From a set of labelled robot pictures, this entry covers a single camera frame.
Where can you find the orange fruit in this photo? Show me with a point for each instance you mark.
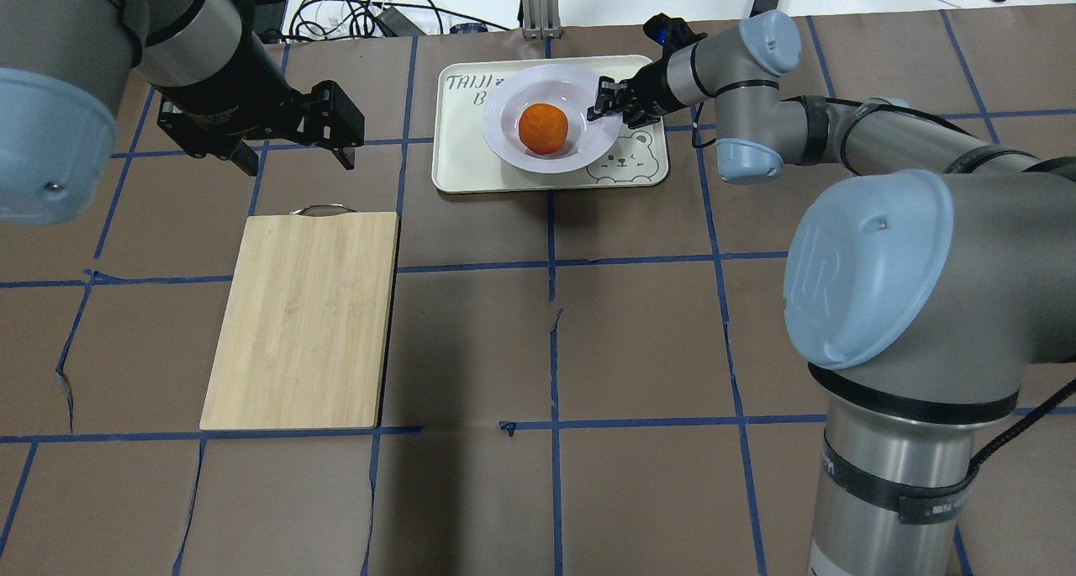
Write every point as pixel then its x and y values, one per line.
pixel 543 129

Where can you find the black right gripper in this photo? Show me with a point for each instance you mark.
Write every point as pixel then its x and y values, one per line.
pixel 649 89

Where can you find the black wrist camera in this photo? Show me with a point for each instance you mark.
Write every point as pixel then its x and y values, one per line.
pixel 672 34

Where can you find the cream bear tray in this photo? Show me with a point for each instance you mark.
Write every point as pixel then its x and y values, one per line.
pixel 477 148

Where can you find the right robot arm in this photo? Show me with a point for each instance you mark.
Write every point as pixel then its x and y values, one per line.
pixel 918 291

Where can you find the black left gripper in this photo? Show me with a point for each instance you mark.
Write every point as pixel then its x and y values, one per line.
pixel 238 86

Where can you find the white round plate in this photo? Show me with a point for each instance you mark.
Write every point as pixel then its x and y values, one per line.
pixel 572 89

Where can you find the bamboo cutting board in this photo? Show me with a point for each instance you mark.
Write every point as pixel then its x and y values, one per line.
pixel 304 338

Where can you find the aluminium frame post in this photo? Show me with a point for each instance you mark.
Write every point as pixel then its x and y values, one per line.
pixel 540 19

